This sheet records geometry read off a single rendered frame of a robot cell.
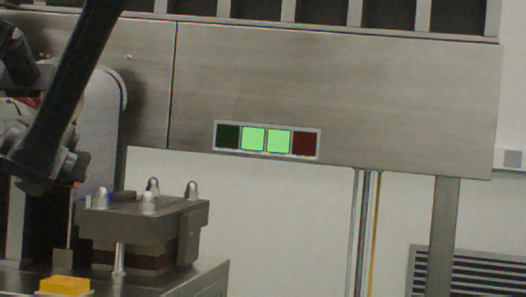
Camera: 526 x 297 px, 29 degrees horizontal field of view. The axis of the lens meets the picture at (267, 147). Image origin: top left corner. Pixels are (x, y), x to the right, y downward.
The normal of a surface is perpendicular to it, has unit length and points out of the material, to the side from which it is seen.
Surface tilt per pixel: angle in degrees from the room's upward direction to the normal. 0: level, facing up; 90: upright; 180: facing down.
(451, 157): 90
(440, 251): 90
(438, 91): 90
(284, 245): 90
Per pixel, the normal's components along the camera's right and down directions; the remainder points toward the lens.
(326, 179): -0.21, 0.04
